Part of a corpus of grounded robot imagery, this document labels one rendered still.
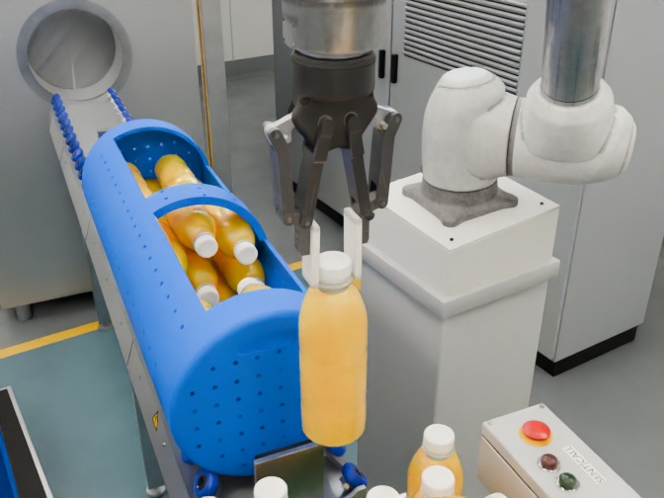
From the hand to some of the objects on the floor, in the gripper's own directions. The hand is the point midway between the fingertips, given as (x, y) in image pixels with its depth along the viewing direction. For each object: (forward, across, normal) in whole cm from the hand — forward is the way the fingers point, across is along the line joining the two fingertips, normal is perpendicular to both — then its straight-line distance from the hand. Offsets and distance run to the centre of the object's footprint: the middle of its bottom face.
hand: (332, 249), depth 76 cm
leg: (+144, +11, -115) cm, 184 cm away
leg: (+145, +13, -213) cm, 258 cm away
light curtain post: (+145, -28, -160) cm, 217 cm away
